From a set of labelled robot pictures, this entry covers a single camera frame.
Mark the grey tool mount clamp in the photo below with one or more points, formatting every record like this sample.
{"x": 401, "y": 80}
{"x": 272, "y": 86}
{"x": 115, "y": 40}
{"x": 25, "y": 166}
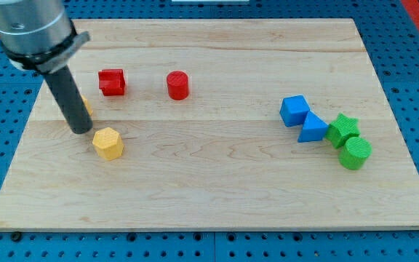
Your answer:
{"x": 46, "y": 49}

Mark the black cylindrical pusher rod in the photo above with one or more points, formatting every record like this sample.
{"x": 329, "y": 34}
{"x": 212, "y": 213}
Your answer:
{"x": 65, "y": 92}

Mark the yellow hexagon block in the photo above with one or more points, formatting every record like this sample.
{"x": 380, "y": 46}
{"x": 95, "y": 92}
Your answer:
{"x": 108, "y": 144}

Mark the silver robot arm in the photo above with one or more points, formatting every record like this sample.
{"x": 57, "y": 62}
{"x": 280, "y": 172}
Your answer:
{"x": 28, "y": 15}

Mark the yellow block behind rod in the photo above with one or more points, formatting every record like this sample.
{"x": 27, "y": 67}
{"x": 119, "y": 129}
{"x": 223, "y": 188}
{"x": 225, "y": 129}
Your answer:
{"x": 87, "y": 105}

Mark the red notched block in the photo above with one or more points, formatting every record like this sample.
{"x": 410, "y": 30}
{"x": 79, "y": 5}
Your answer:
{"x": 112, "y": 82}

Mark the red cylinder block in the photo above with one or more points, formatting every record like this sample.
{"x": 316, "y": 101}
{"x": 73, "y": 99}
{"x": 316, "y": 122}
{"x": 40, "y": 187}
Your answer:
{"x": 177, "y": 85}

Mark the wooden board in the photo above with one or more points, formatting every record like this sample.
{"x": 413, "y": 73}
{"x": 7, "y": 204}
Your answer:
{"x": 221, "y": 159}

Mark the blue cube block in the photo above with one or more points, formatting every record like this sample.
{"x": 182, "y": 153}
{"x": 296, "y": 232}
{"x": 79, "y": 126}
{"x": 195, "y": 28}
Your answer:
{"x": 294, "y": 110}

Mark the blue triangle block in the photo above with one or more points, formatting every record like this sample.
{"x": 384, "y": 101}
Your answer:
{"x": 313, "y": 129}

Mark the green star block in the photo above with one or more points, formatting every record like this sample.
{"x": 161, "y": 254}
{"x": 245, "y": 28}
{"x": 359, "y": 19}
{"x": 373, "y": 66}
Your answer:
{"x": 341, "y": 129}

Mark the green cylinder block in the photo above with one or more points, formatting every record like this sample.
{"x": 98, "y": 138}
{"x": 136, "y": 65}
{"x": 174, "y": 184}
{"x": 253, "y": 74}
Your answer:
{"x": 355, "y": 153}

